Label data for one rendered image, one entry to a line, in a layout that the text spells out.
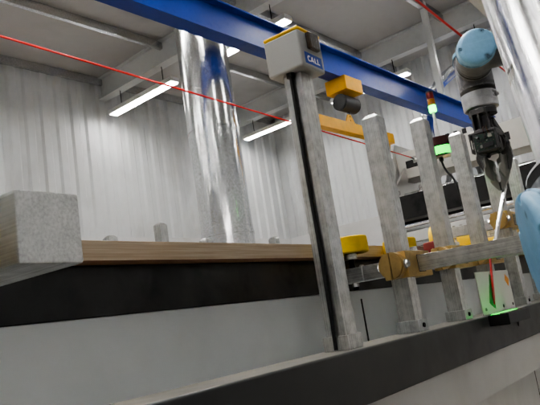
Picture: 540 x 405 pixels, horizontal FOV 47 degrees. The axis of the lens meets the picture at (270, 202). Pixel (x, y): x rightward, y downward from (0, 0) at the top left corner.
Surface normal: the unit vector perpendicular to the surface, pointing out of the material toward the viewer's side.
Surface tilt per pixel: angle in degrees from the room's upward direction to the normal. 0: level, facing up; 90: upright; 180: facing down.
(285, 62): 90
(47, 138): 90
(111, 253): 90
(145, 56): 90
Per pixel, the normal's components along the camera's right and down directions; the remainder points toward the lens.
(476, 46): -0.34, -0.13
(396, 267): -0.59, -0.07
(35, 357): 0.79, -0.23
